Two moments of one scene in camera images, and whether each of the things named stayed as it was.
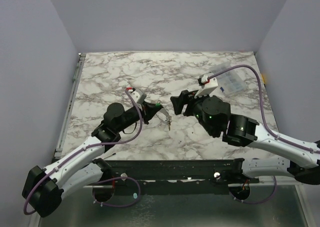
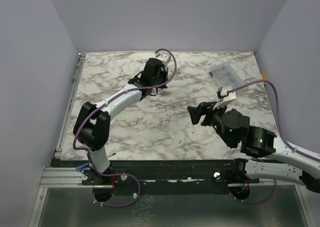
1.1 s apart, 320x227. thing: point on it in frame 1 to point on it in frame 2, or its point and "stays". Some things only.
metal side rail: x=59 y=145 stays
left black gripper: x=148 y=110 to x=164 y=71
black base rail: x=180 y=176 stays
